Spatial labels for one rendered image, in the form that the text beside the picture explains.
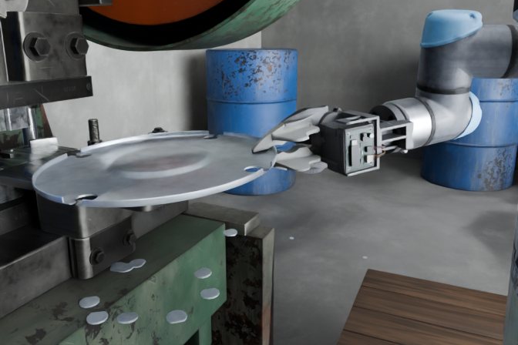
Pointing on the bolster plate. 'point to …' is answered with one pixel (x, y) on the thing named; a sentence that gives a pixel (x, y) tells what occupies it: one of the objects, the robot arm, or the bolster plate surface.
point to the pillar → (30, 128)
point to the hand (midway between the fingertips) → (259, 151)
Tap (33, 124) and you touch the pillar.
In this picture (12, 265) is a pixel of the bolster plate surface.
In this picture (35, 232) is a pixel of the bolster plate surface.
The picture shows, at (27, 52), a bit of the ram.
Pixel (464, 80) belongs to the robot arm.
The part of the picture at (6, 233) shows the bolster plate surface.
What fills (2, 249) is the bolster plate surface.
